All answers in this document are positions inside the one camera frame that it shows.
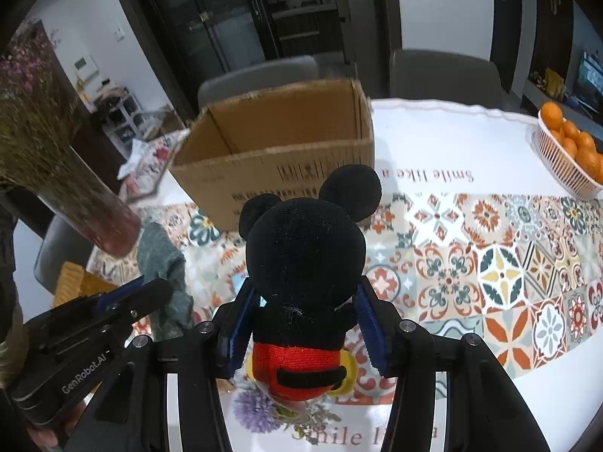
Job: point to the grey dining chair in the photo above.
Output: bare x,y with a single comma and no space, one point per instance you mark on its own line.
443,75
59,249
254,77

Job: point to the grey-green knitted cloth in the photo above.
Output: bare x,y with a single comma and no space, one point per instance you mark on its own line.
160,263

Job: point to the white wall control panel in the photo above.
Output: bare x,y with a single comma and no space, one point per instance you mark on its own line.
85,67

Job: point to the yellow bag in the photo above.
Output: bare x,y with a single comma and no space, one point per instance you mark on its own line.
554,84

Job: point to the television screen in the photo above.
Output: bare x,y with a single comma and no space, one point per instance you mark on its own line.
591,80

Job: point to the brown cardboard box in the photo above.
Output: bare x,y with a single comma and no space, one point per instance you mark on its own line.
282,169

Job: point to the glass sliding door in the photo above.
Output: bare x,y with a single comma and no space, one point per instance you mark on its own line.
207,28

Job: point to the white storage rack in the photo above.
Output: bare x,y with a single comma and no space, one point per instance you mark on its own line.
122,117

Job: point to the person's left hand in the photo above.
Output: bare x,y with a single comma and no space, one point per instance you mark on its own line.
44,438

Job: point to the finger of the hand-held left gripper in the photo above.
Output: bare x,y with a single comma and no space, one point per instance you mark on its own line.
127,294
134,324

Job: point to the teal tissue pack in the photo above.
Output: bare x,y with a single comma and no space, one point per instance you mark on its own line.
238,285

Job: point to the glass vase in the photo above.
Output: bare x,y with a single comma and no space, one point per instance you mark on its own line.
94,212

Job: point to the white plastic basket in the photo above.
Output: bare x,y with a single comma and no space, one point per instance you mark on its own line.
560,165

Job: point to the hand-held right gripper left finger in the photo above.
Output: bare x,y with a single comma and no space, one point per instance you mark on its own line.
235,334

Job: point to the black mouse plush toy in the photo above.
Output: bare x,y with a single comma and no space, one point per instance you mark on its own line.
301,263

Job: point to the patterned tablecloth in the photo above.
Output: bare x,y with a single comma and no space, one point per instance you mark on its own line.
471,254

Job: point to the floral pillow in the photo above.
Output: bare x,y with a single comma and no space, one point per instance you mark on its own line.
158,160

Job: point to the yellow knitted cushion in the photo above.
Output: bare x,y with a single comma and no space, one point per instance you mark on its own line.
80,285

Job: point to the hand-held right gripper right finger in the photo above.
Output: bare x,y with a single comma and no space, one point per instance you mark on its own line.
373,334

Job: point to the pile of oranges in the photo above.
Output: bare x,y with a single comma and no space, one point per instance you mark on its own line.
579,143

